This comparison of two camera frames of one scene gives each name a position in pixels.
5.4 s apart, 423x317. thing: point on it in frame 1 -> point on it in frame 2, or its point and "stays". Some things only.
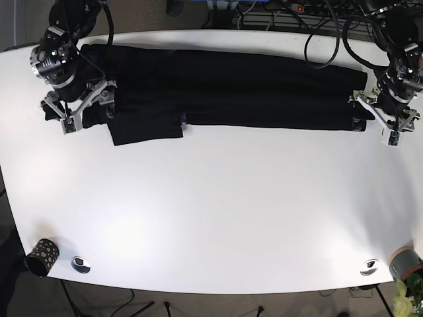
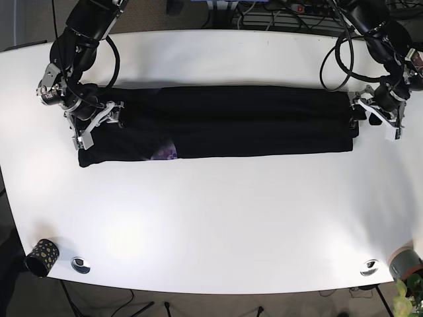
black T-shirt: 151,94 -> 164,123
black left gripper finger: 69,125 -> 84,141
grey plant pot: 403,261 stays
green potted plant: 408,302 stays
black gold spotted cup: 41,257 stays
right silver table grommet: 369,267 stays
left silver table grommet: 80,264 stays
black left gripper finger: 107,98 -> 119,122
